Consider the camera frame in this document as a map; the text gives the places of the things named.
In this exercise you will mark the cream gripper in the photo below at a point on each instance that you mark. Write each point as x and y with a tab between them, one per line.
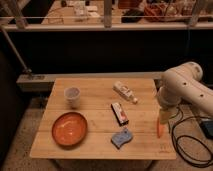
163	116

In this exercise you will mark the black power adapter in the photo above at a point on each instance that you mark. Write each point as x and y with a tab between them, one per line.
207	128

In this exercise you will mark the blue sponge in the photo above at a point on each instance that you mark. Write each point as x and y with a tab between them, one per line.
122	137

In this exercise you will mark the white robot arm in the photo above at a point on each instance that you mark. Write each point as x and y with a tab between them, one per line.
183	82

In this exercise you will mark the diagonal metal pole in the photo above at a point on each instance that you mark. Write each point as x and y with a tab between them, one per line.
26	69

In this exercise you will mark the white plastic cup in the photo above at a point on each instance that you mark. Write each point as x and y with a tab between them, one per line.
72	96

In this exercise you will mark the white tube bottle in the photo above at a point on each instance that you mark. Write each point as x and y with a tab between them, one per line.
125	92

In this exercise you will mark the orange ceramic bowl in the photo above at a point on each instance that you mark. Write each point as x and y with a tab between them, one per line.
69	129

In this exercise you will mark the wooden table board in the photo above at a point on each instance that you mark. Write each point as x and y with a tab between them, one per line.
96	97

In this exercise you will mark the black and red box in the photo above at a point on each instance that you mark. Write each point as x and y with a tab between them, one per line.
119	114

